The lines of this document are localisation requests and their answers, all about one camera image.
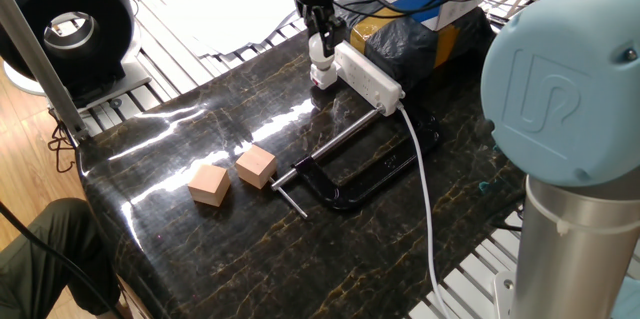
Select white power strip cable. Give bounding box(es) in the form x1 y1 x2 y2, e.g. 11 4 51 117
395 102 454 319

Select white light bulb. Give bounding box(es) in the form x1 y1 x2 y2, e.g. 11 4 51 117
307 32 336 71

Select tangled dark cable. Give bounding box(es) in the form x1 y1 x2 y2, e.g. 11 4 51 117
47 108 77 174

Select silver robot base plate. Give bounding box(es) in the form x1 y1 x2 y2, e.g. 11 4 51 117
492 271 516 319

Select white bulb holder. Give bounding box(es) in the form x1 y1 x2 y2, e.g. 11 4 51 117
309 62 339 91

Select dark trousered person leg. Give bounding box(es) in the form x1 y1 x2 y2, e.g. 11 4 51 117
0 197 121 319

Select black plastic wrapped package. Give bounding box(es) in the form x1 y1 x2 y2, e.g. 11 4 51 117
335 0 496 93

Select thin black cable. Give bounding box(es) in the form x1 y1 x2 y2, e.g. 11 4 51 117
0 201 126 319

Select aluminium frame post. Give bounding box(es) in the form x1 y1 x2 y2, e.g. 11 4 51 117
0 0 91 143

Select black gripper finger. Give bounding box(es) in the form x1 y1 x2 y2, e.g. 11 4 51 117
295 1 319 35
313 6 348 59

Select white paper sheets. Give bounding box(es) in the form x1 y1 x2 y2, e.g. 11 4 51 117
144 0 307 58

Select wooden cube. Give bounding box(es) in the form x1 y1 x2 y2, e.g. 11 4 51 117
187 163 232 208
234 144 279 190

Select black C-clamp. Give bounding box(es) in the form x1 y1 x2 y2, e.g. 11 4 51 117
269 103 442 220

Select white power strip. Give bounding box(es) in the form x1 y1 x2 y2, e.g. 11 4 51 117
333 40 406 118

